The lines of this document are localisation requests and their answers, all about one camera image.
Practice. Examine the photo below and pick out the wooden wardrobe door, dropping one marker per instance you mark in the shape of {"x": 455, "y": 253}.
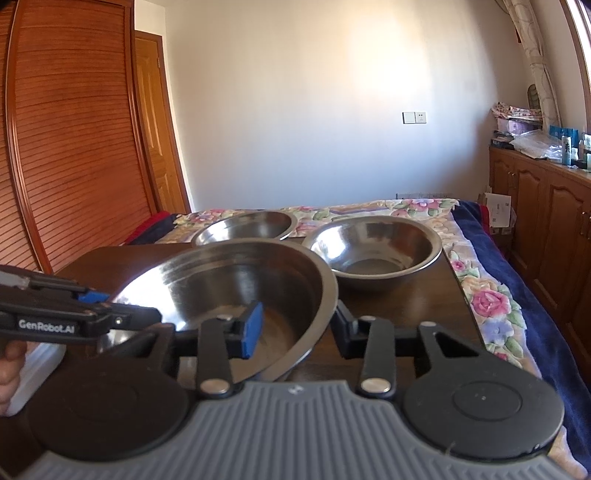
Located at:
{"x": 69, "y": 138}

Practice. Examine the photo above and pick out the white wall radiator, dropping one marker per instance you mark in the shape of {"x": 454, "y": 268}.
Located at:
{"x": 422, "y": 195}

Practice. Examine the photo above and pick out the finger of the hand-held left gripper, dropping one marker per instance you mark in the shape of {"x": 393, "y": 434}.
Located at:
{"x": 134, "y": 316}
{"x": 92, "y": 297}

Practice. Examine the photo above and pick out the white floral square plate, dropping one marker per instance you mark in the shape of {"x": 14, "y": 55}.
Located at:
{"x": 41, "y": 374}

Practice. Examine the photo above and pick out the red cloth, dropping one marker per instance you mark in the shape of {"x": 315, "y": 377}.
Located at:
{"x": 147, "y": 226}

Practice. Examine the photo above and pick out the dark book stack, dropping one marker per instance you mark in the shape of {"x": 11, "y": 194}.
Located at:
{"x": 502, "y": 141}

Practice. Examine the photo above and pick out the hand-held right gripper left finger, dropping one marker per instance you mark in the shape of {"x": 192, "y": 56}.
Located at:
{"x": 253, "y": 330}

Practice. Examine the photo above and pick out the folded patterned cloth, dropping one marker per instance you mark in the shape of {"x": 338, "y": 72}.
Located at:
{"x": 515, "y": 111}

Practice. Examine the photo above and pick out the clear plastic bag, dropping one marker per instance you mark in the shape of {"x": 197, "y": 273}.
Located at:
{"x": 535, "y": 145}

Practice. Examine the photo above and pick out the floral blanket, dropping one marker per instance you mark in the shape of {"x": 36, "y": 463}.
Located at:
{"x": 485, "y": 295}

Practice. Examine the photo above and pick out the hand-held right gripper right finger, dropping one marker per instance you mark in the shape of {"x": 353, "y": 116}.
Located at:
{"x": 344, "y": 332}

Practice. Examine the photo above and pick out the large steel bowl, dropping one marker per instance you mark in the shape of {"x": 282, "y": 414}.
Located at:
{"x": 207, "y": 281}

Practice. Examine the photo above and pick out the blue spray can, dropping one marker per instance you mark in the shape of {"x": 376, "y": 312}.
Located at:
{"x": 566, "y": 151}

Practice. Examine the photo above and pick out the pink box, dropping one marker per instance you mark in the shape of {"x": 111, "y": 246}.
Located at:
{"x": 517, "y": 127}

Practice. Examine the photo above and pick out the white wall socket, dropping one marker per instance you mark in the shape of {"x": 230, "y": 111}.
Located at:
{"x": 414, "y": 117}

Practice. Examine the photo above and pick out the wooden cabinet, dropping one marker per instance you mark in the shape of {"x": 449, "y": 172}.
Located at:
{"x": 549, "y": 221}

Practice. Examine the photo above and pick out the white paper bag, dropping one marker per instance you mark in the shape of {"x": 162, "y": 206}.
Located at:
{"x": 496, "y": 210}

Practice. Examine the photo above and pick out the small steel bowl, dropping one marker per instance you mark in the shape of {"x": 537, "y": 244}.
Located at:
{"x": 258, "y": 226}
{"x": 369, "y": 244}

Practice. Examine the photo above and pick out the floral bed cover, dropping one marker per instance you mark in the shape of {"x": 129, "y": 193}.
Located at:
{"x": 545, "y": 332}

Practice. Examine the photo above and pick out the window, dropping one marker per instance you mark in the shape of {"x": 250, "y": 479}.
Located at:
{"x": 581, "y": 37}

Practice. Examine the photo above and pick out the dark woven fan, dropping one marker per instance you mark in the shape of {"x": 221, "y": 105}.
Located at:
{"x": 533, "y": 97}

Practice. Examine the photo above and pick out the patterned beige curtain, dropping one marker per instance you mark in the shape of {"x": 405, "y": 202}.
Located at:
{"x": 535, "y": 50}

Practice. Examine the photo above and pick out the person's left hand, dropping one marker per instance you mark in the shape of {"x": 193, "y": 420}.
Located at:
{"x": 10, "y": 378}

